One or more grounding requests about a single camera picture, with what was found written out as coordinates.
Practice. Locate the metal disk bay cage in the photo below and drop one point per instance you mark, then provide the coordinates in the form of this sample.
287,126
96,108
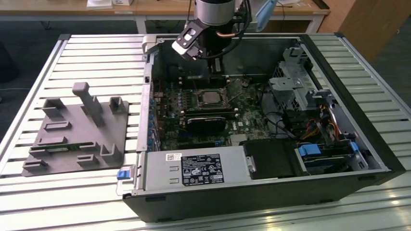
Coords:
288,91

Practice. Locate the grey power supply unit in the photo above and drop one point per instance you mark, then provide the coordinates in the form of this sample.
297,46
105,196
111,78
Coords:
160,168

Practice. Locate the silver square CPU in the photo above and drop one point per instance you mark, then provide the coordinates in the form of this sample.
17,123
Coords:
212,96

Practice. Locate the wooden cabinet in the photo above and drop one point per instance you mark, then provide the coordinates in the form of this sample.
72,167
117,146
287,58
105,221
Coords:
372,26

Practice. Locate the black PC case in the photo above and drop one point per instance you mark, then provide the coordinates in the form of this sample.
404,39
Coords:
224,207

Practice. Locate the grey parts rack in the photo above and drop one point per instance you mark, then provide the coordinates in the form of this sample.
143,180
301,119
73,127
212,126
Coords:
73,130

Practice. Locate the CPU socket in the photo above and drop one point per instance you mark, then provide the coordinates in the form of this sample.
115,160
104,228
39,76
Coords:
199,104

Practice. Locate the green motherboard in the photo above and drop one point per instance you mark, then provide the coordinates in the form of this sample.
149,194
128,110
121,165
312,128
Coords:
253,120

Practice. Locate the blue case latch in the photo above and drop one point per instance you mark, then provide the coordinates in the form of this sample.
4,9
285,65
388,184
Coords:
124,173

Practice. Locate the blue disk carrier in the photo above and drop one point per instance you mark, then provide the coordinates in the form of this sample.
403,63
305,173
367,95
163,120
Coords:
308,150

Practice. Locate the wooden desk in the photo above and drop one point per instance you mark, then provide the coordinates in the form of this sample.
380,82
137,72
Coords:
153,10

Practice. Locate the black plastic shroud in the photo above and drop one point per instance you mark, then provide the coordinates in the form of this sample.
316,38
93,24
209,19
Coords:
272,158

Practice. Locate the white box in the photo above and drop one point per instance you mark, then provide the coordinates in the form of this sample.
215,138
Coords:
99,4

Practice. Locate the green RAM stick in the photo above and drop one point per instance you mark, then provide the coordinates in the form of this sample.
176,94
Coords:
75,145

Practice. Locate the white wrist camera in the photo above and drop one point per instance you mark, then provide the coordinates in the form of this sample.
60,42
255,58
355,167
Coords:
187,45

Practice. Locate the blue plastic clip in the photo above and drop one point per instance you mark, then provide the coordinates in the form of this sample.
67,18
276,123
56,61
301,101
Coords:
353,147

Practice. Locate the small silver heatsink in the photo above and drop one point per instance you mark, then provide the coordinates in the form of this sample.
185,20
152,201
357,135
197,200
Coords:
239,139

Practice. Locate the black graphics card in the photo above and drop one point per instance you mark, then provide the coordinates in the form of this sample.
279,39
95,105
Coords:
205,125

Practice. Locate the black RAM slot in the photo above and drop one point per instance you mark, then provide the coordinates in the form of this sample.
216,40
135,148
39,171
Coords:
208,114
208,109

